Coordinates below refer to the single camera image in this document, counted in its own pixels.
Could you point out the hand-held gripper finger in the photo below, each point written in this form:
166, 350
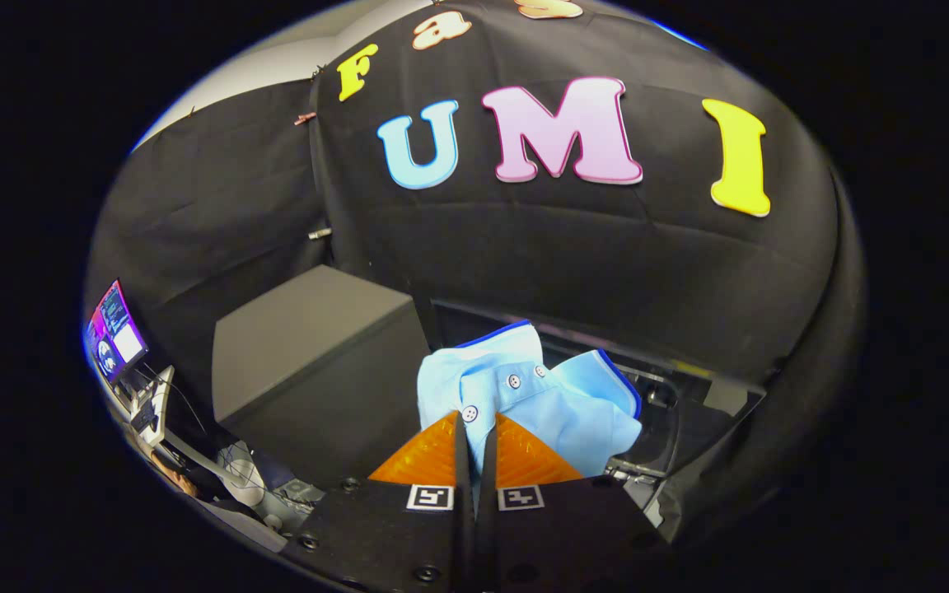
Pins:
465, 511
484, 511

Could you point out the light blue polo shirt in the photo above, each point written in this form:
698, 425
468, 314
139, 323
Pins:
557, 412

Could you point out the black washing machine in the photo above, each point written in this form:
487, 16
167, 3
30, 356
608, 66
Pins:
689, 428

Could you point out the grey box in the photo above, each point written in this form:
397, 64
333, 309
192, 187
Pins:
318, 354

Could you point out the white round object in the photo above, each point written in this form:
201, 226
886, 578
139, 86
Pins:
244, 484

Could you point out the white stand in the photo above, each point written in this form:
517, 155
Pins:
157, 403

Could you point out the computer monitor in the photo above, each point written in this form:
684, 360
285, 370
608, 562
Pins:
116, 329

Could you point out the copper clip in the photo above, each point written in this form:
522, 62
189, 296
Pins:
306, 119

